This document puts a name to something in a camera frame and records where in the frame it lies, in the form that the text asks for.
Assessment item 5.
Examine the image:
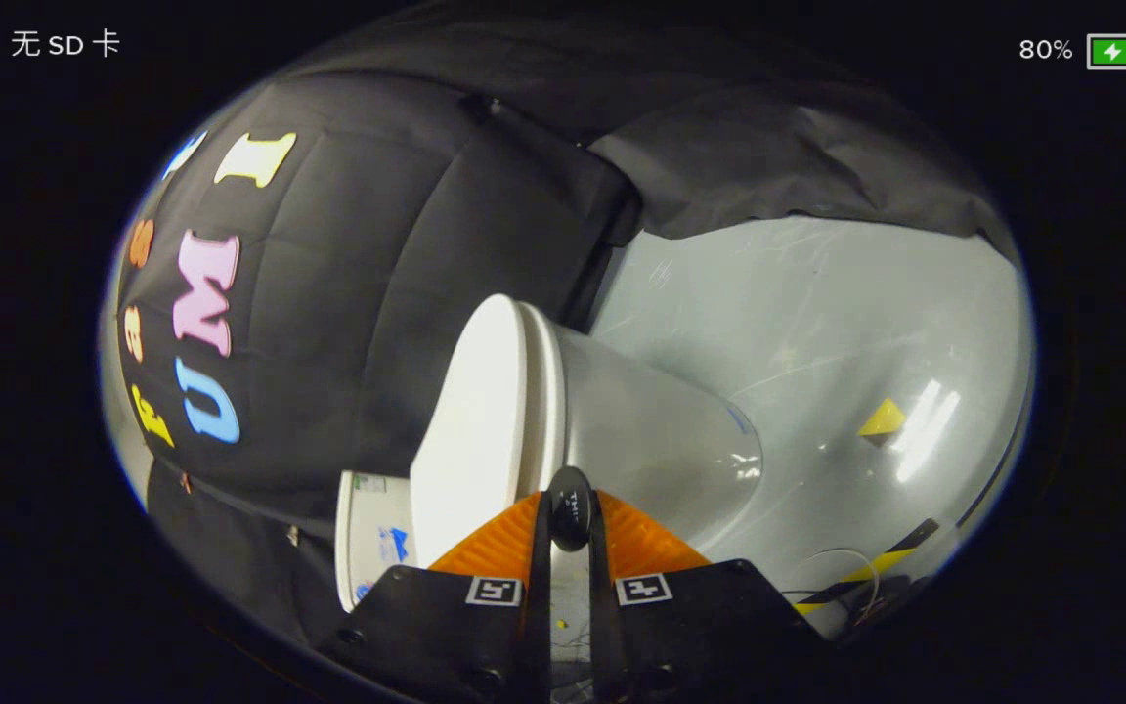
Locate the black backdrop cloth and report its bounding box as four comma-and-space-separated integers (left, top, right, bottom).
118, 10, 1023, 627

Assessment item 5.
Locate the grey cable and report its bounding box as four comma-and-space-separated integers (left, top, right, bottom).
783, 548, 882, 627

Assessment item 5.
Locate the yellow black striped tape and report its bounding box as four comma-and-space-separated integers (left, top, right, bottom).
793, 518, 940, 615

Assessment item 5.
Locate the yellow floor tape piece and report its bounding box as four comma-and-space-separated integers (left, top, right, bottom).
858, 398, 908, 447

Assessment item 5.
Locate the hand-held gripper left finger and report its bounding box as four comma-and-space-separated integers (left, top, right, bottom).
319, 489, 554, 704

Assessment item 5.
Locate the black lid lifter handle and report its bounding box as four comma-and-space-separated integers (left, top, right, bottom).
548, 466, 595, 553

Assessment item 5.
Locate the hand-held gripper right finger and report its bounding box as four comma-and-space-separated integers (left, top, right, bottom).
587, 489, 833, 704

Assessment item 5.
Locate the white toilet tank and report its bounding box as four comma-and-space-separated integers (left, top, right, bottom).
335, 469, 422, 615

